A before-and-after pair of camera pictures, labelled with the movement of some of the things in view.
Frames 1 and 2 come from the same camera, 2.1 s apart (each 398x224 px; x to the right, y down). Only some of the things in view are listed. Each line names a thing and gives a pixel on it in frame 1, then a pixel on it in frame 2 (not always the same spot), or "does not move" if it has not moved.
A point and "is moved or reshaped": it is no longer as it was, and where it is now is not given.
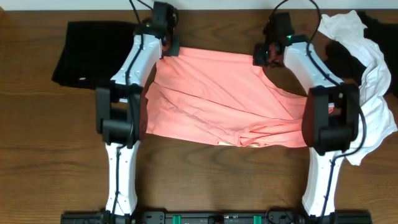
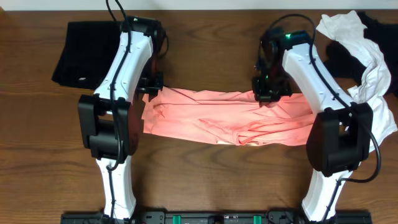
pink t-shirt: x=222 y=96 is moved or reshaped
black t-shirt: x=349 y=63 does not move
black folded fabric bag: x=94 y=51 does not move
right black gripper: x=258 y=60 -> x=265 y=98
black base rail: x=161 y=216 does not move
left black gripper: x=173 y=51 -> x=153 y=89
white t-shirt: x=380 y=117 does not move
